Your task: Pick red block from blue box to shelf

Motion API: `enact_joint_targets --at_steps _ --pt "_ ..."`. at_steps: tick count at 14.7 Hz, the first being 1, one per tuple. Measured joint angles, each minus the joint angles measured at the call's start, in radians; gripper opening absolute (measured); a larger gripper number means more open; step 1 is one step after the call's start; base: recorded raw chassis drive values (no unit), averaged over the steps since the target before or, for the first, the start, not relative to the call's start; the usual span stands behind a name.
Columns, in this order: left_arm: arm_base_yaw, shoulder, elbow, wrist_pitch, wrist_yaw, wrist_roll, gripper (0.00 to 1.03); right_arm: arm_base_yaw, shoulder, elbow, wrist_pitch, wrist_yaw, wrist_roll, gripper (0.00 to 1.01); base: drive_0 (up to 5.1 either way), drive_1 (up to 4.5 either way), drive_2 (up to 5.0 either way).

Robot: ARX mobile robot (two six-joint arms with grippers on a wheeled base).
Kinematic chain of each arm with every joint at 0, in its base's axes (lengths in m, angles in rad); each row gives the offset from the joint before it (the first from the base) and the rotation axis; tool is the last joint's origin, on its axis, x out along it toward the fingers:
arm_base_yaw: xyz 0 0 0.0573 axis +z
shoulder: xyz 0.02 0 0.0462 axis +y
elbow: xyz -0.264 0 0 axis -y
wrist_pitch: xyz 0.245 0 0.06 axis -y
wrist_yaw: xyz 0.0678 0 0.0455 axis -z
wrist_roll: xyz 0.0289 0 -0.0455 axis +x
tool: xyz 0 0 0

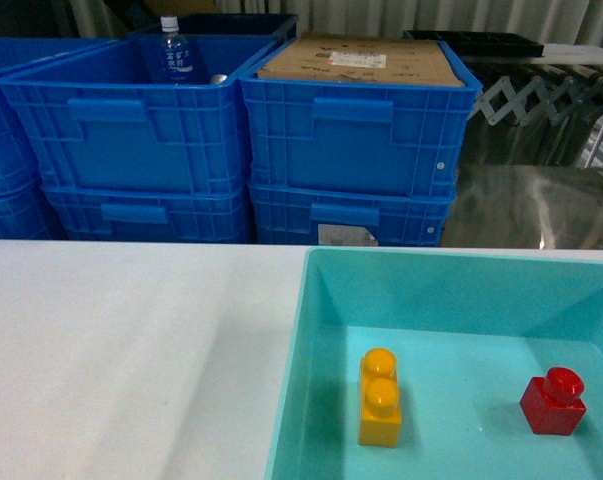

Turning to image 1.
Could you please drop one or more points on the upper right blue crate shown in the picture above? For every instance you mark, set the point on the upper right blue crate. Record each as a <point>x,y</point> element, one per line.
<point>394,140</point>

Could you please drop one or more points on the lower right blue crate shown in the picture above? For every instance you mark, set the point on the lower right blue crate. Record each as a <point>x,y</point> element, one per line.
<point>297,216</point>

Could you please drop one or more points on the teal plastic tray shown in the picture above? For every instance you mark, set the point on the teal plastic tray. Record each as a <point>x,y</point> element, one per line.
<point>468,332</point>

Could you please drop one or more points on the clear water bottle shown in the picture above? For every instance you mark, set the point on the clear water bottle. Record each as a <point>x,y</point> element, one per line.
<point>177,55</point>

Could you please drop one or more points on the black plastic tray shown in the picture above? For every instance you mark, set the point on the black plastic tray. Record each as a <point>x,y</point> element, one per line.
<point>485,44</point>

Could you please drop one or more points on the lower middle blue crate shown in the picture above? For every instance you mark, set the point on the lower middle blue crate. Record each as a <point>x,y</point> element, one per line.
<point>110,215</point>

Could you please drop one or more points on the brown cardboard box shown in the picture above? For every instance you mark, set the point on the brown cardboard box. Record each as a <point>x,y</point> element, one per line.
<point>352,59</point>

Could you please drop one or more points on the upper middle blue crate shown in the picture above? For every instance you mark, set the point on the upper middle blue crate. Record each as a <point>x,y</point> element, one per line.
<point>109,119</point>

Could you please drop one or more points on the blue crate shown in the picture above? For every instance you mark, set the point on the blue crate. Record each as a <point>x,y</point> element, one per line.
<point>394,140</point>
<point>18,166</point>
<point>297,216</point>
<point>109,119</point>
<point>26,214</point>
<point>110,215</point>

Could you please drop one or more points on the lower left blue crate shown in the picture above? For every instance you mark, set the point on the lower left blue crate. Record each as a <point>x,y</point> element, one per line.
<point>26,214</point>

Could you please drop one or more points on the red one-stud block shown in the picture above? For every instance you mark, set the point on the red one-stud block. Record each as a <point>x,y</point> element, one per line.
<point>552,404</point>

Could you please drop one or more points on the upper left blue crate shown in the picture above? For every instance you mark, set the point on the upper left blue crate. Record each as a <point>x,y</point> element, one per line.
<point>18,166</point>

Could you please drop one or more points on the expandable roller conveyor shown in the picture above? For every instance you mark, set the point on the expandable roller conveyor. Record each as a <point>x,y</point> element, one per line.
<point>536,115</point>

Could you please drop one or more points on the yellow two-stud block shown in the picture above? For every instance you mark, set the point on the yellow two-stud block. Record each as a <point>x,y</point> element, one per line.
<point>380,415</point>

